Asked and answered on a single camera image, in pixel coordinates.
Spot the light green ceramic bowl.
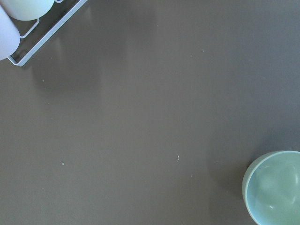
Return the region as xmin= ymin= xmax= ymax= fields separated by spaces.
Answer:
xmin=242 ymin=150 xmax=300 ymax=225

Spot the white cup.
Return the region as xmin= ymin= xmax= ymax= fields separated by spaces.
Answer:
xmin=0 ymin=7 xmax=20 ymax=60

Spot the white wire dish rack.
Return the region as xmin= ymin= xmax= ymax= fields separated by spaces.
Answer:
xmin=7 ymin=0 xmax=86 ymax=67

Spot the pale green cup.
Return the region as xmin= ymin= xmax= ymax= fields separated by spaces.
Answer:
xmin=0 ymin=0 xmax=54 ymax=21

